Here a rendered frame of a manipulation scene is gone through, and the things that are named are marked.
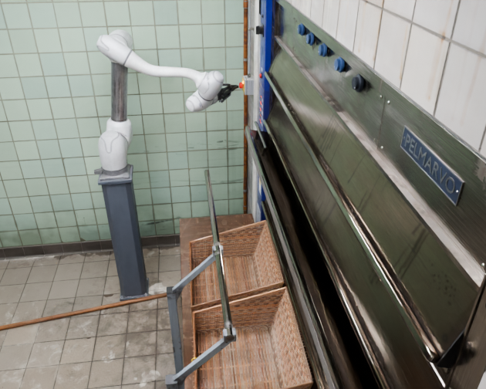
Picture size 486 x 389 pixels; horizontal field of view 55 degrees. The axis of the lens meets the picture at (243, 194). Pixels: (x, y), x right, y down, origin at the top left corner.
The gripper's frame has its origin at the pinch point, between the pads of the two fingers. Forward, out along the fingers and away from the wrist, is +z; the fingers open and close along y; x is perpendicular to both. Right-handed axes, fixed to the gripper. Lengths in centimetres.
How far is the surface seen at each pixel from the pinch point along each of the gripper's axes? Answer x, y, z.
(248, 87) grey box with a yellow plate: 7.7, -0.1, 5.1
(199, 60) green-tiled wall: -37.3, -9.0, 9.9
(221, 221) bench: 7, 88, -24
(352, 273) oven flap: 142, -5, -125
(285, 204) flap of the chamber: 97, 6, -90
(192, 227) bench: -5, 88, -41
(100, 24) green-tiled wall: -81, -35, -34
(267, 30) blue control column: 44, -45, -27
